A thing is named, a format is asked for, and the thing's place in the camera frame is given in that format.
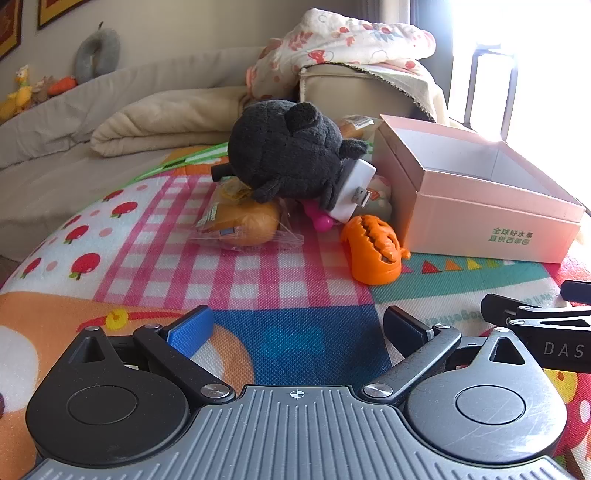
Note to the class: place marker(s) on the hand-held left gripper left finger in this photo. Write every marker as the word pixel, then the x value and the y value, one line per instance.
pixel 191 327

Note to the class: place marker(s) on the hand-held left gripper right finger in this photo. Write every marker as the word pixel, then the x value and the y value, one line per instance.
pixel 406 327

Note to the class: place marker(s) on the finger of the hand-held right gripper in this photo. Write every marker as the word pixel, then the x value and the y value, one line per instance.
pixel 501 307
pixel 577 290

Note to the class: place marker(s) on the pink cardboard box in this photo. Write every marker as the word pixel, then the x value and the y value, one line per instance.
pixel 461 221

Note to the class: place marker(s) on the bagged round bread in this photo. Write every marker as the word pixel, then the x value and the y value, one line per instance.
pixel 249 226

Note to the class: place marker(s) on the black plush toy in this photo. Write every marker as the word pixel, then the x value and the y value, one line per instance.
pixel 281 147

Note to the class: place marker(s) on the orange plastic toy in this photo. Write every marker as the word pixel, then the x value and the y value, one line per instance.
pixel 369 258

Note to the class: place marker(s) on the printed play mat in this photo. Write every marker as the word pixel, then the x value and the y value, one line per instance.
pixel 138 258

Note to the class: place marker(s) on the pink plastic toy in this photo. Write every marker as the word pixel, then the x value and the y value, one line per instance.
pixel 321 221

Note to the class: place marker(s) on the white cat figure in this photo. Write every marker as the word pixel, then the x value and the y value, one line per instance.
pixel 381 194

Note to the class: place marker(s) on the white charger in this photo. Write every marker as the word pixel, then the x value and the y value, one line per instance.
pixel 355 177

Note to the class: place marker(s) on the beige blanket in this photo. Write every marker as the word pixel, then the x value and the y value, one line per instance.
pixel 161 120

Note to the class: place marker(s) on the grey sofa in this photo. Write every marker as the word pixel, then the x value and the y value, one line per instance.
pixel 46 138

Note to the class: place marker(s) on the frayed beige cloth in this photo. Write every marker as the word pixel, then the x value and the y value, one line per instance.
pixel 415 83

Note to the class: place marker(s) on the orange carrot plush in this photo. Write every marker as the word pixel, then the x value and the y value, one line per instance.
pixel 62 85

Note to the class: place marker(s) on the small brown plush toy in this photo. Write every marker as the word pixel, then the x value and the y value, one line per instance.
pixel 41 90

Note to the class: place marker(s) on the grey neck pillow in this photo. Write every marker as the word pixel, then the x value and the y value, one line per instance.
pixel 83 60

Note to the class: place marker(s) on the yellow plush toy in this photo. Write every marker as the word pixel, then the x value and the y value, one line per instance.
pixel 21 94

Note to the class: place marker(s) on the floral blanket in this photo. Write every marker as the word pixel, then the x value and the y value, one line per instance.
pixel 323 41

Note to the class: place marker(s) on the grey curtain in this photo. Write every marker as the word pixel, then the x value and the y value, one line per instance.
pixel 392 9

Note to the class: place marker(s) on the framed picture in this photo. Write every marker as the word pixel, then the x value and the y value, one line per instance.
pixel 9 23
pixel 60 11

